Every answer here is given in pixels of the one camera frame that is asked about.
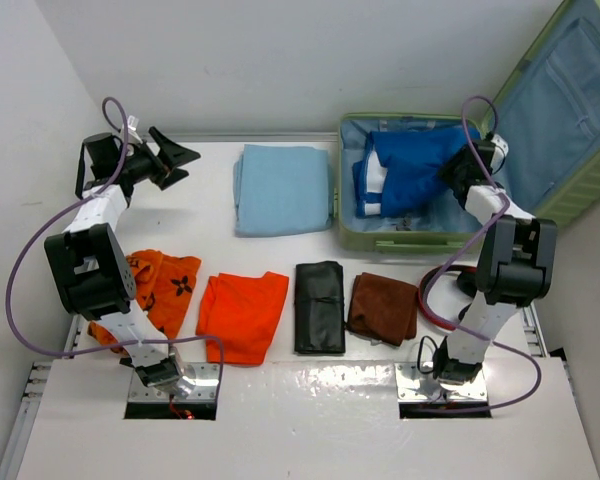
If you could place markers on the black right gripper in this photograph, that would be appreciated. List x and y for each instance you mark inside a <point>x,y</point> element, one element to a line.
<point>446,173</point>

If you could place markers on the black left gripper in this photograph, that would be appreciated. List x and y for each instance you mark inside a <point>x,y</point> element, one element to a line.
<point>170,154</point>

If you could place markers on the dark blue garment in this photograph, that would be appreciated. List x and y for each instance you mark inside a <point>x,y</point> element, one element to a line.
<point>398,170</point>

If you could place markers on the light blue garment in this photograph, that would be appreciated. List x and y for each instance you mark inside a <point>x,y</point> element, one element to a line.
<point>282,191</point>

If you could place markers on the orange black patterned cloth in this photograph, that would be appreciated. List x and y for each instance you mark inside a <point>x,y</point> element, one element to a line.
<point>164,287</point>

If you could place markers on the plain orange cloth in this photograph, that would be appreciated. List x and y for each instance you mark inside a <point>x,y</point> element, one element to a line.
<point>243,312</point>

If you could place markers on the black pouch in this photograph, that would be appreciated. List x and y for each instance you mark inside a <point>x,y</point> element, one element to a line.
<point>319,325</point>

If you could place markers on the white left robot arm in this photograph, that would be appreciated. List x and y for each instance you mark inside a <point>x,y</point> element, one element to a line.
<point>135,302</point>

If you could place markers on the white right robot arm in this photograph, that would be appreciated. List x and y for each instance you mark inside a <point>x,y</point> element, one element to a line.
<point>515,265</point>

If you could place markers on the green suitcase blue lining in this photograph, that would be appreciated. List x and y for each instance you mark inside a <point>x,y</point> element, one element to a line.
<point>549,114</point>

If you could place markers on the brown folded towel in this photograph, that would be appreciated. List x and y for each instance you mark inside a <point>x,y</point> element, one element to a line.
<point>383,309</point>

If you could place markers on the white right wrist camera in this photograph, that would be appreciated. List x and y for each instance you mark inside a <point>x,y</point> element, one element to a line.
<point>501,147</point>

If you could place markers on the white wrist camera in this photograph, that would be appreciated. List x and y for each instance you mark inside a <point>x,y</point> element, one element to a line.
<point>129,132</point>
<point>501,147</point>

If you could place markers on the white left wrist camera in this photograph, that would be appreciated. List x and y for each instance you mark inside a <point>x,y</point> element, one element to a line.
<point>129,132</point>

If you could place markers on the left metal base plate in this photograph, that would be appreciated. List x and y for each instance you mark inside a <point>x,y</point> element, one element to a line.
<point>198,383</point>

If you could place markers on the metal base plate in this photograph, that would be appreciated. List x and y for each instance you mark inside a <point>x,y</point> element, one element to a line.
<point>198,383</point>
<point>414,388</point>

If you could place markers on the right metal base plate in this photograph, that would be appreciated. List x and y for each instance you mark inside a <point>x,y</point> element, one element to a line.
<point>414,388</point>

